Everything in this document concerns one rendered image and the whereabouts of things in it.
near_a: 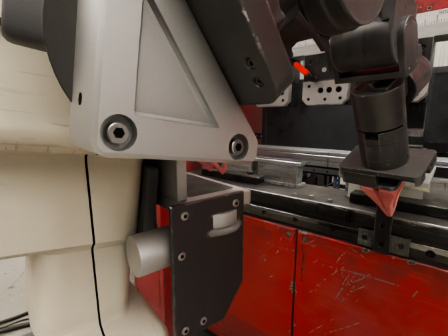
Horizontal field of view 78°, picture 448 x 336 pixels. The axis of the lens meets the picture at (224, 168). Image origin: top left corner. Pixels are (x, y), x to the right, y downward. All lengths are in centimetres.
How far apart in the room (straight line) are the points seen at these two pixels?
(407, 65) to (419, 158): 13
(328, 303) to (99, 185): 87
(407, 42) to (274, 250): 83
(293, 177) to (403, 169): 69
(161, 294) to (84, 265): 115
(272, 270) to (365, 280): 31
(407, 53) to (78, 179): 35
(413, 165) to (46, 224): 41
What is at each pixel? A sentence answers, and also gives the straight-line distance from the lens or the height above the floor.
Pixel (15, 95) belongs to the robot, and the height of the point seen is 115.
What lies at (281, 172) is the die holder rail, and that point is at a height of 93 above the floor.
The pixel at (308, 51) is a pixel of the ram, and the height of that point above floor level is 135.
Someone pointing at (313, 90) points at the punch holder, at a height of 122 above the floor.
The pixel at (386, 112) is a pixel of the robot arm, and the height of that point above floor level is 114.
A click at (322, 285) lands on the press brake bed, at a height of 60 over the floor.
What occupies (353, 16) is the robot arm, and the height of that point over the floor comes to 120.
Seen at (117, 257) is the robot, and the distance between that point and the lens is 35.
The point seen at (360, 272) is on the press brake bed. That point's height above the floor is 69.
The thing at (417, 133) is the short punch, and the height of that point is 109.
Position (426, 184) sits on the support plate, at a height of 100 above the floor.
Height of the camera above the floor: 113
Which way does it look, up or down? 10 degrees down
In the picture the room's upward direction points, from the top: straight up
